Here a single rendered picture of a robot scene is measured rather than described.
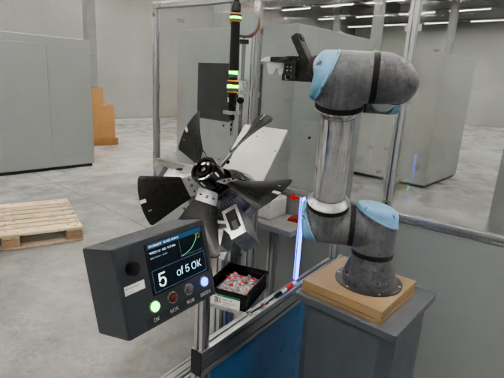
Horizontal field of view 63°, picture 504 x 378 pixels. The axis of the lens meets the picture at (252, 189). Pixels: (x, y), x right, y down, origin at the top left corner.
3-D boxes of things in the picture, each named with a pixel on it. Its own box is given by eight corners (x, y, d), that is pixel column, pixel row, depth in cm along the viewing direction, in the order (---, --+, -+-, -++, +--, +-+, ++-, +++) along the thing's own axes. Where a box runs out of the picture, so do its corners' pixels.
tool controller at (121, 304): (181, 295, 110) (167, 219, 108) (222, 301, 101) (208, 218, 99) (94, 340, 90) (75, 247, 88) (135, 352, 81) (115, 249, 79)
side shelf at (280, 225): (259, 211, 247) (260, 206, 246) (313, 226, 227) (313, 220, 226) (235, 220, 228) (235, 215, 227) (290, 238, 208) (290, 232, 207)
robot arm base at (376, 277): (403, 280, 122) (408, 249, 119) (382, 299, 110) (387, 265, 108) (356, 264, 131) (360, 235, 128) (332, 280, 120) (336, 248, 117)
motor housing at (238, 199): (204, 217, 193) (189, 204, 183) (226, 175, 201) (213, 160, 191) (243, 229, 180) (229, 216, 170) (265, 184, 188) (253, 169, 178)
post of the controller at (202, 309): (201, 343, 117) (202, 279, 112) (208, 346, 115) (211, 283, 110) (193, 347, 115) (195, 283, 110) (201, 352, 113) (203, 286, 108)
